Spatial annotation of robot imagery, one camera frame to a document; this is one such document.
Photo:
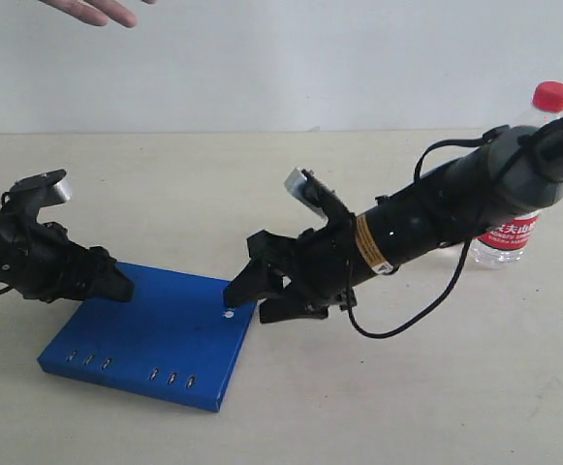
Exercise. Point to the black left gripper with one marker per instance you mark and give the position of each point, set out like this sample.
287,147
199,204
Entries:
57,267

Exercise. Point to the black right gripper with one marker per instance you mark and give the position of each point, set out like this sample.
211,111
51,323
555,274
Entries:
299,277

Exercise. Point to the blue ring binder notebook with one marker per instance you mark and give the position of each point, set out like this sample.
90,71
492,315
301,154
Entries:
174,341

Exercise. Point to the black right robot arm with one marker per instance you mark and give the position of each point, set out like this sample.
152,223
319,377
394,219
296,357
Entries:
507,172

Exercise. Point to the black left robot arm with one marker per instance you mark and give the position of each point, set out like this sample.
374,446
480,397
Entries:
13,247

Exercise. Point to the person's open bare hand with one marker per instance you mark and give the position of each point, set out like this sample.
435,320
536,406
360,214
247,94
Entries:
97,13

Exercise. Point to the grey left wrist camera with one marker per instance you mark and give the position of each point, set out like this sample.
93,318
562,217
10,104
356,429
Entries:
29,195

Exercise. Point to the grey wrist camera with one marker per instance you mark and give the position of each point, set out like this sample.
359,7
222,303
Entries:
29,195
306,188

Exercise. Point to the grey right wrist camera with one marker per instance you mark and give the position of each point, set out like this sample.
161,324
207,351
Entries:
306,188

